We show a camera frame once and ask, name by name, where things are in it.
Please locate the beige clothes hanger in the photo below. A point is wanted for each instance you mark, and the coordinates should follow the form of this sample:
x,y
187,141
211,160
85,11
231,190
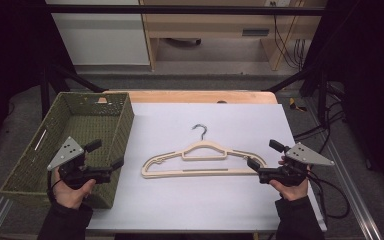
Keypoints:
x,y
160,173

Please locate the black horizontal frame bar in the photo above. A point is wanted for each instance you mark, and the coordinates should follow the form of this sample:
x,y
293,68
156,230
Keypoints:
x,y
180,9

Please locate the green woven basket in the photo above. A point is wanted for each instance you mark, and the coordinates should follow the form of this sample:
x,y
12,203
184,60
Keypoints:
x,y
86,126

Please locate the black metal stand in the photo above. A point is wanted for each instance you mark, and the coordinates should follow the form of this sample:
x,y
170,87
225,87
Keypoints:
x,y
321,96
45,90

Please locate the light wooden desk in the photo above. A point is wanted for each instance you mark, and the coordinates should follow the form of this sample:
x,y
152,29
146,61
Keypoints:
x,y
206,25

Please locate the white table sheet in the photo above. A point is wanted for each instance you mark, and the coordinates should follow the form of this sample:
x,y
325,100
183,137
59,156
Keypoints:
x,y
196,206

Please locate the person's right hand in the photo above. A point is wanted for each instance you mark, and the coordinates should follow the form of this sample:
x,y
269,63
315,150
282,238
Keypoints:
x,y
293,192

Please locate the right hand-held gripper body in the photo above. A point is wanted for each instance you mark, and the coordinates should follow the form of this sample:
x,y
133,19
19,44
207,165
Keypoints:
x,y
301,155

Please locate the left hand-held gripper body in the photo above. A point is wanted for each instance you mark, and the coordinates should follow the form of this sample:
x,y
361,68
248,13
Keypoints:
x,y
68,156

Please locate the white cabinet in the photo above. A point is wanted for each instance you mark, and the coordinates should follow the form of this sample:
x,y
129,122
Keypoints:
x,y
103,40

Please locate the black curtain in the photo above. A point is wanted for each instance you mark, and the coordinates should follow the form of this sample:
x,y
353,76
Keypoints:
x,y
370,83
10,60

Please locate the yellow and black tool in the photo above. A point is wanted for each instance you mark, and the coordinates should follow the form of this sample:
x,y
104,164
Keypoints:
x,y
293,105

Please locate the person's left hand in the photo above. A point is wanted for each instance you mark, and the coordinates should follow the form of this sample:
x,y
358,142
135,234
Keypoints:
x,y
68,196

